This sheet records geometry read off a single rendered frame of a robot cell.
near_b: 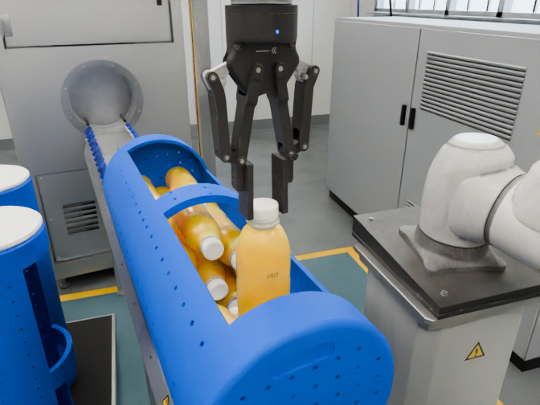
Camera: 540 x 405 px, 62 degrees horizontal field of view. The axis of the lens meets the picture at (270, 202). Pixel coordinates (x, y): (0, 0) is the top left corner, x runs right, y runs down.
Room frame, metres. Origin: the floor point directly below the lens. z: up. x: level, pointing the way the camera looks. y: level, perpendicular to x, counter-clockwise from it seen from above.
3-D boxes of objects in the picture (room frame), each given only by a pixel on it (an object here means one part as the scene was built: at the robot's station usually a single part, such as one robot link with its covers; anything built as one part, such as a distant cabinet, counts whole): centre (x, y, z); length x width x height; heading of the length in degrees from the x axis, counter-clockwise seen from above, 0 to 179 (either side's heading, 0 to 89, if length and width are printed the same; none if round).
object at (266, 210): (0.50, 0.01, 1.33); 0.04 x 0.04 x 0.02
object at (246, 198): (0.49, 0.03, 1.36); 0.03 x 0.01 x 0.07; 25
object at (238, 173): (0.48, 0.04, 1.39); 0.03 x 0.01 x 0.05; 115
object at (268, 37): (0.50, 0.01, 1.52); 0.08 x 0.07 x 0.09; 115
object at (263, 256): (0.50, 0.01, 1.23); 0.07 x 0.07 x 0.19
